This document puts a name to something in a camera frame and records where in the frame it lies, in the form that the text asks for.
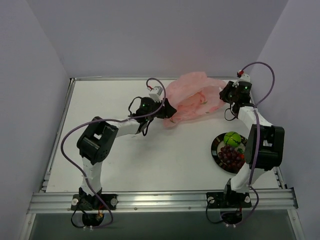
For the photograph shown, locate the dark rimmed beige plate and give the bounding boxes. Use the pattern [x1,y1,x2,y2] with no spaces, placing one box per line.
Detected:
[211,132,248,171]

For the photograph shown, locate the green fake fruit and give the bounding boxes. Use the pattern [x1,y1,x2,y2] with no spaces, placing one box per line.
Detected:
[223,131,242,148]

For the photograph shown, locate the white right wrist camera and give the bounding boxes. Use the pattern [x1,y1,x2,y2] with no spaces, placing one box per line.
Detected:
[237,70,251,83]

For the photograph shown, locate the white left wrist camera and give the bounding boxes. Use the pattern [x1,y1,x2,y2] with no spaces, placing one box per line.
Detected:
[148,86,164,103]

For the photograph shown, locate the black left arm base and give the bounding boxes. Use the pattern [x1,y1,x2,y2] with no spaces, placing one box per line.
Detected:
[70,188,118,230]

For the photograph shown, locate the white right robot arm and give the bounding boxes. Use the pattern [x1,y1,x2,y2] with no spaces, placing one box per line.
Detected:
[219,81,285,207]

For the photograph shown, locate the fake strawberry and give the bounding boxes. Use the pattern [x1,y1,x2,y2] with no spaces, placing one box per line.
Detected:
[237,148,246,163]

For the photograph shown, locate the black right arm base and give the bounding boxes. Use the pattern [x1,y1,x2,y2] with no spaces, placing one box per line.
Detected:
[205,180,252,227]

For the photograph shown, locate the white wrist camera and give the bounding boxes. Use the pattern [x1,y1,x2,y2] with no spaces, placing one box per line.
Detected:
[237,70,251,83]
[148,86,164,103]

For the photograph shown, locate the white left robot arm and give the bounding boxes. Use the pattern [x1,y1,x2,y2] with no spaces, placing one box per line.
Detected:
[76,97,177,210]

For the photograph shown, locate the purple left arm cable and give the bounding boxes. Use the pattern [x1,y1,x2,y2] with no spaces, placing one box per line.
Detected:
[60,78,167,230]

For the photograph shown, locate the dark red fake grapes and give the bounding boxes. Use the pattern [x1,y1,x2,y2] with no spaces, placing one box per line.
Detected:
[217,145,244,174]

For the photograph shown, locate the pink floral plastic bag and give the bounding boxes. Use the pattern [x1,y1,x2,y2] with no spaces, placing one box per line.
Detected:
[163,72,227,128]

